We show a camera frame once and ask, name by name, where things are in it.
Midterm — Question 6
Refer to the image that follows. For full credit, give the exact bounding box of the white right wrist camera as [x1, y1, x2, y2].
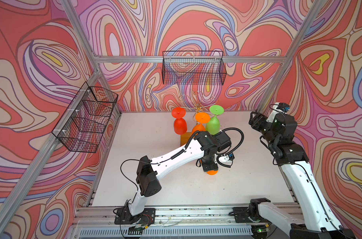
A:
[272, 103, 290, 114]

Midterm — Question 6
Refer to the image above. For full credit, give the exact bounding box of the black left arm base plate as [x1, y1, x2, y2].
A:
[113, 207, 156, 226]

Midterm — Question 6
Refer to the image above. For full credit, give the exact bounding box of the black wire basket left wall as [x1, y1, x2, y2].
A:
[51, 82, 119, 153]

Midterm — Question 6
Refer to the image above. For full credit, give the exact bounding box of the red wine glass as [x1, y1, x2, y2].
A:
[172, 107, 188, 135]

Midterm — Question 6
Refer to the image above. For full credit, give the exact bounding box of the orange front wine glass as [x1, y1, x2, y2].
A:
[192, 112, 211, 133]

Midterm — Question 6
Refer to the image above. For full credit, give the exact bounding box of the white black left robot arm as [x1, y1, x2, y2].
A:
[124, 127, 244, 217]

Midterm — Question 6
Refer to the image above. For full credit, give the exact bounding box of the black wire basket wall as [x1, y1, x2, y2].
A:
[51, 82, 119, 153]
[162, 50, 227, 86]

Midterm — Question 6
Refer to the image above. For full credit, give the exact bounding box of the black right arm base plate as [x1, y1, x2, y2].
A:
[229, 207, 269, 224]

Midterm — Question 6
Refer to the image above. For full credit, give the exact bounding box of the green wine glass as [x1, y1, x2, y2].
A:
[206, 105, 224, 135]

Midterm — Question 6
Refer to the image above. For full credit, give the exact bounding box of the orange wine glass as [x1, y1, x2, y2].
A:
[197, 159, 218, 175]
[192, 112, 211, 133]

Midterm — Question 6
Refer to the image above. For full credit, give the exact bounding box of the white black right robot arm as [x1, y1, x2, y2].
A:
[249, 110, 355, 239]

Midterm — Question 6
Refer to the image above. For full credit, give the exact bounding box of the black wire basket back wall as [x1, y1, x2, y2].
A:
[162, 50, 227, 86]

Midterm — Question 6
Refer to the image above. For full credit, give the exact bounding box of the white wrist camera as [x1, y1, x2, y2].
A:
[217, 153, 235, 168]
[272, 103, 290, 114]

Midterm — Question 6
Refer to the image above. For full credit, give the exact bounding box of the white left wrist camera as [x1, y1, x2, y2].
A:
[217, 153, 235, 168]

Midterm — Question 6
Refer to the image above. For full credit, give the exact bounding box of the aluminium front rail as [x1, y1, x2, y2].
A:
[67, 205, 286, 239]

